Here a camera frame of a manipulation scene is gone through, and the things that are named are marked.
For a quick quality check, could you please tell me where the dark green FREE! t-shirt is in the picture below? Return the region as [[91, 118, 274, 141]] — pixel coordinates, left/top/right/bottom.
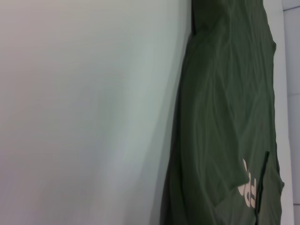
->
[[161, 0, 285, 225]]

